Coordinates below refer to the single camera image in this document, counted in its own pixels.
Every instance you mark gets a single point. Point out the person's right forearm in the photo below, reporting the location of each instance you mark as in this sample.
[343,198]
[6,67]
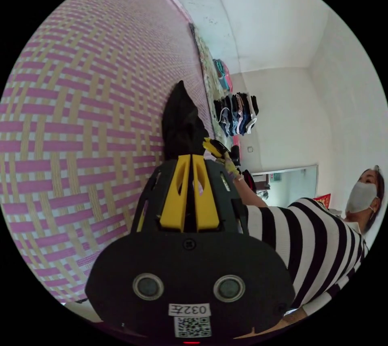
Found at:
[253,194]

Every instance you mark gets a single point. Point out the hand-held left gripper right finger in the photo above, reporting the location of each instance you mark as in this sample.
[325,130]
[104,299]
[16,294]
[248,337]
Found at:
[207,203]

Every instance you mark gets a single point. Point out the black pants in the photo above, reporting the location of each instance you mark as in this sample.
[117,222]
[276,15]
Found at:
[181,121]

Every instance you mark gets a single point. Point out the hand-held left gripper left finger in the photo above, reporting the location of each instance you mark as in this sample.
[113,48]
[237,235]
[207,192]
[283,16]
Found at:
[173,200]

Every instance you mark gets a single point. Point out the person's body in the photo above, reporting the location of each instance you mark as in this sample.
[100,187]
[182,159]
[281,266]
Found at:
[318,246]

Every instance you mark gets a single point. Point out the pile of dark clothes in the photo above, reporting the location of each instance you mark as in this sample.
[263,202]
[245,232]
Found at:
[236,115]

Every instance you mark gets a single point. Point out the pile of colourful clothes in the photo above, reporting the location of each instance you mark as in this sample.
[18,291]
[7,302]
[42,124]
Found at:
[222,74]

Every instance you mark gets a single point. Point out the person's left forearm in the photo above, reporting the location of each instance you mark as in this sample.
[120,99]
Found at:
[282,323]

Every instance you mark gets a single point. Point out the person's right hand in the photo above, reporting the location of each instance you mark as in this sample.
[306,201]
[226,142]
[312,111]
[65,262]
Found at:
[232,167]

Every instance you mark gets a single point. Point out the bed with pink woven mat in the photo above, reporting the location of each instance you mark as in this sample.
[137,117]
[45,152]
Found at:
[85,115]

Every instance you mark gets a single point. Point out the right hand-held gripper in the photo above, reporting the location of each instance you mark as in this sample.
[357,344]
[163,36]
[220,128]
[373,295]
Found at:
[231,152]

